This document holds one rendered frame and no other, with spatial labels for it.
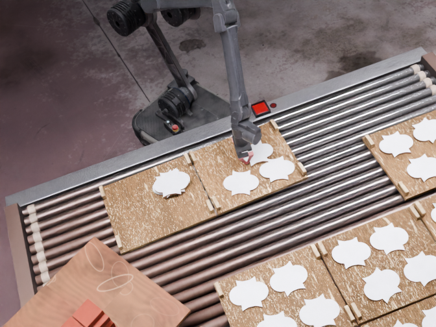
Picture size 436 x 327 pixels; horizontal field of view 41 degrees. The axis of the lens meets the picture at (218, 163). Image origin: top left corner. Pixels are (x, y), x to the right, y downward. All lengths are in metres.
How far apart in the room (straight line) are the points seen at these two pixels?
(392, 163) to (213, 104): 1.52
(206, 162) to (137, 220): 0.39
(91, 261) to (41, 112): 2.25
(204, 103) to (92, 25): 1.53
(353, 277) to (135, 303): 0.80
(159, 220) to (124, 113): 1.83
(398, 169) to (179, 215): 0.92
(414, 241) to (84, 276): 1.24
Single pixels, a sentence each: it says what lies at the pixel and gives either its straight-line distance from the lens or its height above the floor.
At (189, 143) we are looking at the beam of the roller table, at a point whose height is 0.92.
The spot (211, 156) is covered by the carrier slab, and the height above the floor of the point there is 0.94.
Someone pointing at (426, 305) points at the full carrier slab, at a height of 0.94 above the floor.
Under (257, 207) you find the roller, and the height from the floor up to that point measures 0.92.
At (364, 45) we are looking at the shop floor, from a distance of 4.41.
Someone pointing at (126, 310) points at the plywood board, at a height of 1.04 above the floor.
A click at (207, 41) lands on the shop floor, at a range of 4.51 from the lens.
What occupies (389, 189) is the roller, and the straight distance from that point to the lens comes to 2.48.
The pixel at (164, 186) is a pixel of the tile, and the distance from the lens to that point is 2.46.
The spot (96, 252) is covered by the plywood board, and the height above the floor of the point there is 1.04.
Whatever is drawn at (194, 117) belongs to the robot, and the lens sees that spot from 3.64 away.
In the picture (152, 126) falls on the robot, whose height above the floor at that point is 0.24.
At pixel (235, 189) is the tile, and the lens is 2.44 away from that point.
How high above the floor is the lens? 2.94
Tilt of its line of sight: 52 degrees down
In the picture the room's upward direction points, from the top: 11 degrees counter-clockwise
